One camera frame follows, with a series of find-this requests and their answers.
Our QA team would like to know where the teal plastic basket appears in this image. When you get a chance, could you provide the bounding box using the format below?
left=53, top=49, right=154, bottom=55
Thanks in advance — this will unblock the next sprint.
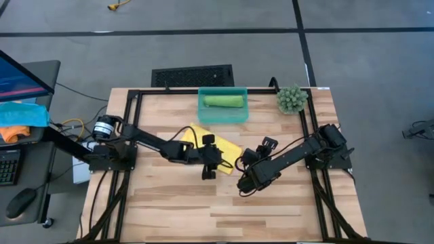
left=197, top=86, right=250, bottom=125

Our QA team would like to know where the artificial green potted plant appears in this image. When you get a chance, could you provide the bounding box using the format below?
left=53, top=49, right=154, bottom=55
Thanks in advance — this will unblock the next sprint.
left=275, top=84, right=309, bottom=115

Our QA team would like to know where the black aluminium table frame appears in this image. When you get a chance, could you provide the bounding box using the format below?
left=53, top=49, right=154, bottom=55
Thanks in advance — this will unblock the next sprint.
left=73, top=87, right=372, bottom=244

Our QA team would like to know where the black floor cable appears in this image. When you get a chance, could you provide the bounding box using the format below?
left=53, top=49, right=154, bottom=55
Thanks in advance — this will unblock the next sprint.
left=56, top=82, right=109, bottom=102

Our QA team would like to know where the green microfiber towel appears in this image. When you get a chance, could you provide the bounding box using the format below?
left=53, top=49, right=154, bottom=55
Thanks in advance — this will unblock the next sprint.
left=202, top=94, right=245, bottom=109

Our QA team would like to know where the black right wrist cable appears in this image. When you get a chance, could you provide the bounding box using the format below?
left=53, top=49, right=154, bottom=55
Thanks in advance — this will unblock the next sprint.
left=235, top=135, right=308, bottom=198

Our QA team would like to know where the black stand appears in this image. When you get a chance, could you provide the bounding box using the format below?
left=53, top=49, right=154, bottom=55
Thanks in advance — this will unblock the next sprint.
left=401, top=118, right=434, bottom=140

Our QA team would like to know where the yellow microfiber towel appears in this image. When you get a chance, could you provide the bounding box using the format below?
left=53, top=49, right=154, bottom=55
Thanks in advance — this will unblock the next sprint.
left=179, top=122, right=244, bottom=176

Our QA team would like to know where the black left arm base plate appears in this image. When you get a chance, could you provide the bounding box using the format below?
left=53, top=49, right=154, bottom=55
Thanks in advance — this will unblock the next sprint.
left=88, top=144, right=138, bottom=171

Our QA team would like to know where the computer monitor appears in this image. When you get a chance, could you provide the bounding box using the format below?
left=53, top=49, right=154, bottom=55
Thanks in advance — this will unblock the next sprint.
left=0, top=49, right=56, bottom=103

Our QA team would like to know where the black computer mouse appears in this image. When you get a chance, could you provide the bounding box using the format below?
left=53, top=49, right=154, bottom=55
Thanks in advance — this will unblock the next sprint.
left=5, top=188, right=37, bottom=220

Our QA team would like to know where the orange cloth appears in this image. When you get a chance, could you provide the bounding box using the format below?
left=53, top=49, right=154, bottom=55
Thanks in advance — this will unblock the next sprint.
left=0, top=125, right=31, bottom=144

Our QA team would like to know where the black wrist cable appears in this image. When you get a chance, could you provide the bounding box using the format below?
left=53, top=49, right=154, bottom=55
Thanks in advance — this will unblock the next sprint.
left=168, top=125, right=235, bottom=169
left=235, top=135, right=308, bottom=198

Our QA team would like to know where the grey side desk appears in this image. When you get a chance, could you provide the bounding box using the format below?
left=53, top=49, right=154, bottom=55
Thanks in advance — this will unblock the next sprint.
left=0, top=60, right=62, bottom=227

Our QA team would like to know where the yellow cable plug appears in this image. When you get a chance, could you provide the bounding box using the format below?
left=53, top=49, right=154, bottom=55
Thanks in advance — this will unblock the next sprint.
left=107, top=0, right=132, bottom=11

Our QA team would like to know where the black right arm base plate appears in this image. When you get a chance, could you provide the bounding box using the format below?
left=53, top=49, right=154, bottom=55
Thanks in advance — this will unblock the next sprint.
left=303, top=142, right=353, bottom=170

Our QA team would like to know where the yellow cable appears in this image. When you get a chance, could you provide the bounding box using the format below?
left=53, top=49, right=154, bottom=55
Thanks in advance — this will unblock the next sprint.
left=60, top=117, right=85, bottom=142

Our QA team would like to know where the black mesh box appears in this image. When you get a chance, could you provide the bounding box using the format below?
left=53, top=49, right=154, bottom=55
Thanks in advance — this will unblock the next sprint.
left=151, top=64, right=235, bottom=88

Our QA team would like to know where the white box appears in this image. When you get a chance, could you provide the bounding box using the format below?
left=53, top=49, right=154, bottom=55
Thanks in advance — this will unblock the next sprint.
left=72, top=140, right=92, bottom=185

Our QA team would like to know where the black keyboard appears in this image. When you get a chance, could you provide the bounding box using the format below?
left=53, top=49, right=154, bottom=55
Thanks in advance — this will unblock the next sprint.
left=0, top=148, right=22, bottom=186

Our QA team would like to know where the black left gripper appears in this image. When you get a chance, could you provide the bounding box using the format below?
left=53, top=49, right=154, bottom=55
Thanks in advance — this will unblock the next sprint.
left=198, top=134, right=225, bottom=181

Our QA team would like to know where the blue cloth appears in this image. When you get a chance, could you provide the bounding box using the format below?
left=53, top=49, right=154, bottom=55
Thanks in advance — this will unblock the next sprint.
left=0, top=101, right=51, bottom=128

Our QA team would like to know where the black diagonal bar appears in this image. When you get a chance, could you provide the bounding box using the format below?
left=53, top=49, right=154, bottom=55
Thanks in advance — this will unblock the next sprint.
left=43, top=125, right=92, bottom=163

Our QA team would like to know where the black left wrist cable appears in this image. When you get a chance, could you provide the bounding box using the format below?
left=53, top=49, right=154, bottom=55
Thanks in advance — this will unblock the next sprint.
left=168, top=125, right=235, bottom=169

